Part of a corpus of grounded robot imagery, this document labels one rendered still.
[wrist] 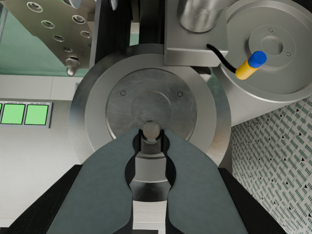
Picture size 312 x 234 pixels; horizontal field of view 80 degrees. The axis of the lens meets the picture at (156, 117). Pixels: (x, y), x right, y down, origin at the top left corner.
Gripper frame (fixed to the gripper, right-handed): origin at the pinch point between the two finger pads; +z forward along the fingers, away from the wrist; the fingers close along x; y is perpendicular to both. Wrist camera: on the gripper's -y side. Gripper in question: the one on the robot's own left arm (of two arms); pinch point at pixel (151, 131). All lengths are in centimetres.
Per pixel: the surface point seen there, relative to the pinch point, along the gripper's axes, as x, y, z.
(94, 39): -6.0, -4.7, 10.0
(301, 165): 17.6, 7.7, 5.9
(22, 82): -203, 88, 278
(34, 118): -30.3, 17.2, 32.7
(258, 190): 17.4, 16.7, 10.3
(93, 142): -4.8, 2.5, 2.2
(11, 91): -217, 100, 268
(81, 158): -5.9, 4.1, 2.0
